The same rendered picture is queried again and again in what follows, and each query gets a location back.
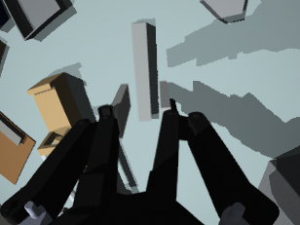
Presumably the tan flat board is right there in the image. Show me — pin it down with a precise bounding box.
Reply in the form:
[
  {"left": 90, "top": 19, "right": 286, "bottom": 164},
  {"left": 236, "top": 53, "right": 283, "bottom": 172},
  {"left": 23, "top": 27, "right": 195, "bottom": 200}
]
[{"left": 0, "top": 42, "right": 5, "bottom": 59}]

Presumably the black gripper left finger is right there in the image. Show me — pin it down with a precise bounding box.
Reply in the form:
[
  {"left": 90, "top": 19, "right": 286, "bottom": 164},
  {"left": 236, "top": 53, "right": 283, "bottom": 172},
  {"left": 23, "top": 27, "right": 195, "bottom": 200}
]
[{"left": 0, "top": 84, "right": 131, "bottom": 225}]

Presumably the brown clipboard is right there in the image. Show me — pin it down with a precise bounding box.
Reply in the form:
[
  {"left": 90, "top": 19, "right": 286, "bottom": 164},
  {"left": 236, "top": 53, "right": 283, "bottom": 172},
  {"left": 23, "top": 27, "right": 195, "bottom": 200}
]
[{"left": 0, "top": 111, "right": 36, "bottom": 185}]

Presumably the grey square stick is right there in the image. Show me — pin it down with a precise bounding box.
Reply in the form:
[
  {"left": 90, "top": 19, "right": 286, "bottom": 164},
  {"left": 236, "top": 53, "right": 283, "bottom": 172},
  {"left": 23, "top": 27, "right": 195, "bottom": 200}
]
[
  {"left": 131, "top": 22, "right": 152, "bottom": 122},
  {"left": 60, "top": 207, "right": 67, "bottom": 215}
]

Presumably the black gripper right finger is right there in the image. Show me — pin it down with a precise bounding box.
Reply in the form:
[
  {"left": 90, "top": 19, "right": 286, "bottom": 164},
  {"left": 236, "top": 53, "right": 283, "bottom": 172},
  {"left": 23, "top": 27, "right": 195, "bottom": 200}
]
[{"left": 136, "top": 81, "right": 280, "bottom": 225}]

